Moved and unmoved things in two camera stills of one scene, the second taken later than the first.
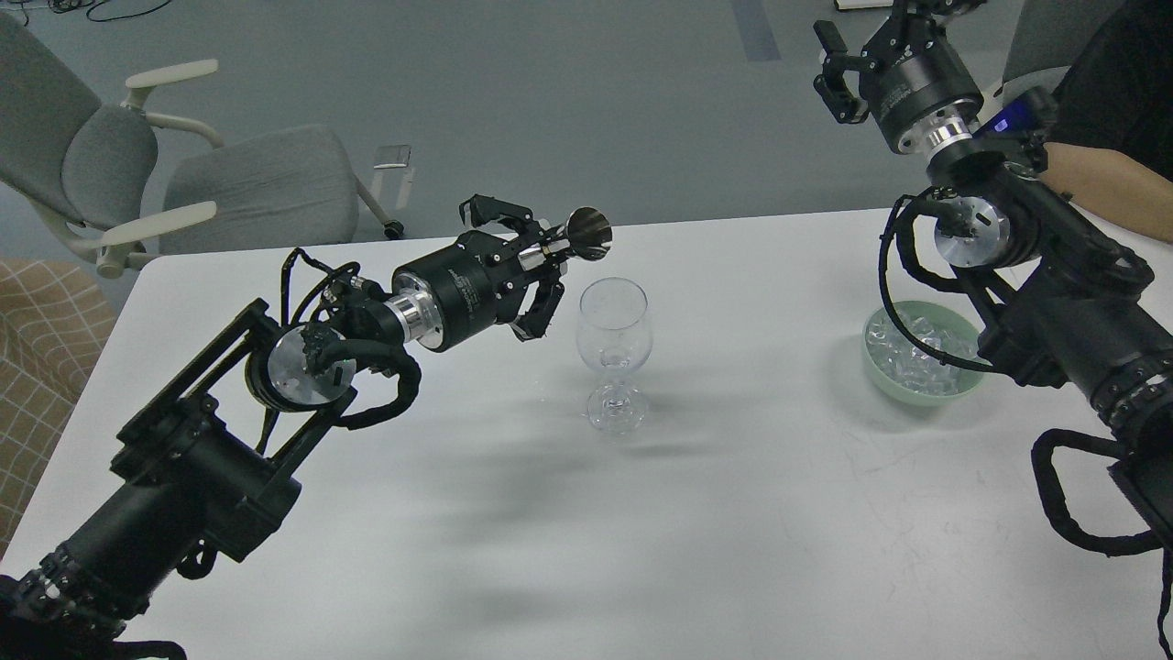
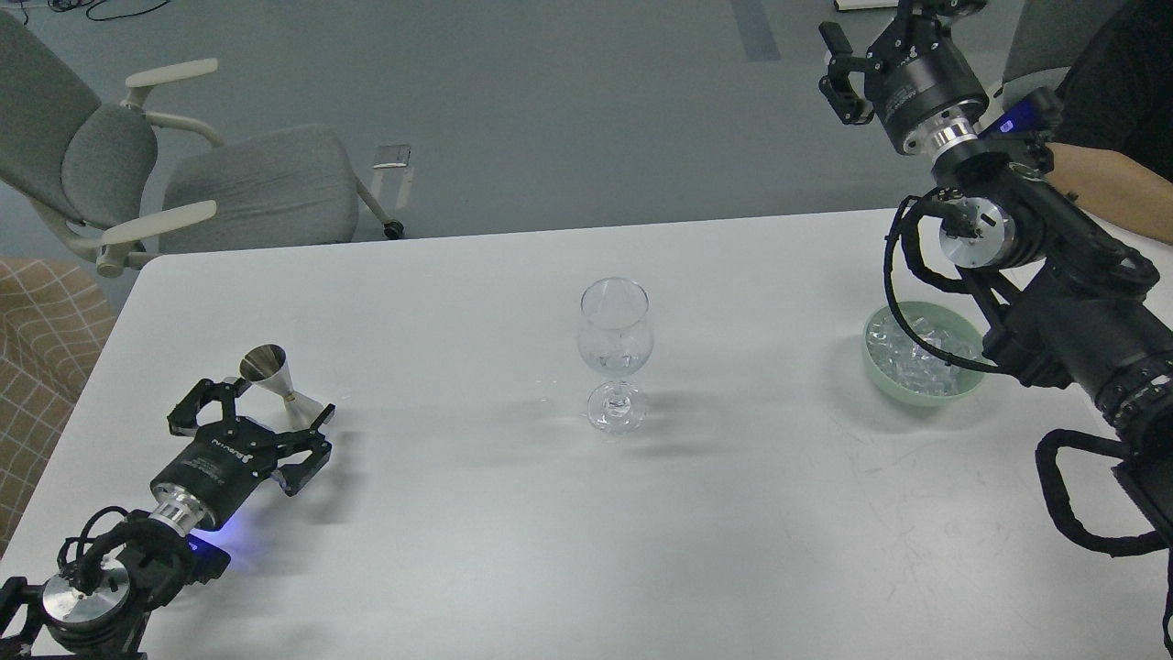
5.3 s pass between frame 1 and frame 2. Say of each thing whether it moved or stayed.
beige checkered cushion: stayed
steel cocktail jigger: moved
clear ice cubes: stayed
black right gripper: stayed
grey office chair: stayed
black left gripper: moved
